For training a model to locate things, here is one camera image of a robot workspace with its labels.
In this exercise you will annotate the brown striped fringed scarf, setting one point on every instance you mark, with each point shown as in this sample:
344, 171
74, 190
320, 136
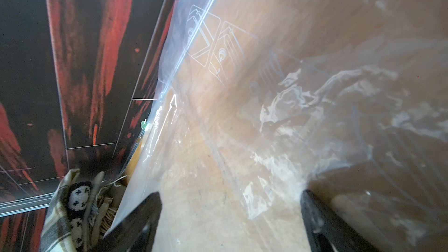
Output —
105, 207

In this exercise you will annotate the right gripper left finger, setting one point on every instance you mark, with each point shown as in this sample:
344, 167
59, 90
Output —
136, 232

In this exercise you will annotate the beige brown striped scarf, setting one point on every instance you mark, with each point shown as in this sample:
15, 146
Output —
56, 233

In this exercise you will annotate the clear plastic vacuum bag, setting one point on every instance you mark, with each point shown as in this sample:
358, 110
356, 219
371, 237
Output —
258, 100

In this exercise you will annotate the black scarf white emblem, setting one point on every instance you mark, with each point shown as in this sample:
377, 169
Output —
78, 196

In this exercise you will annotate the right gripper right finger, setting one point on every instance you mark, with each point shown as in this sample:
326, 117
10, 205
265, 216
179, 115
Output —
326, 231

